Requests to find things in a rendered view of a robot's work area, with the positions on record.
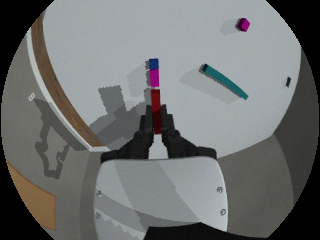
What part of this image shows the small magenta block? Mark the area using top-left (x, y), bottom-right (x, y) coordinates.
top-left (149, 69), bottom-right (159, 87)
top-left (237, 18), bottom-right (250, 32)

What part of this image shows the small blue cube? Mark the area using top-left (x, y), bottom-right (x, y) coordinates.
top-left (149, 58), bottom-right (159, 69)

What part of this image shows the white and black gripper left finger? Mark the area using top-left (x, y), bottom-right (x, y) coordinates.
top-left (100, 105), bottom-right (154, 164)

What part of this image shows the turquoise rod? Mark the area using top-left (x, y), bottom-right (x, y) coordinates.
top-left (202, 64), bottom-right (249, 100)

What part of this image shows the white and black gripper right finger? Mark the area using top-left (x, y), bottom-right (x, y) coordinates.
top-left (160, 104), bottom-right (217, 160)

